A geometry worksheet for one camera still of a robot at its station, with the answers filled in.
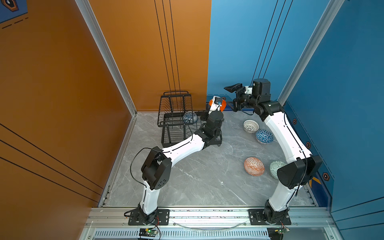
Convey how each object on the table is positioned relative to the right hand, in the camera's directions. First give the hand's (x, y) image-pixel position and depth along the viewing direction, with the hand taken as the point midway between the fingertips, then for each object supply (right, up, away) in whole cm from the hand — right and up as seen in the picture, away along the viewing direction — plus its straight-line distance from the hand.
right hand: (222, 93), depth 74 cm
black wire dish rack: (-28, -11, +38) cm, 49 cm away
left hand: (-6, -5, +6) cm, 10 cm away
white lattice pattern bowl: (+27, -17, +35) cm, 47 cm away
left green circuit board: (-34, -67, -4) cm, 75 cm away
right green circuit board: (+25, -68, -3) cm, 72 cm away
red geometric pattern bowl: (+22, -41, +15) cm, 49 cm away
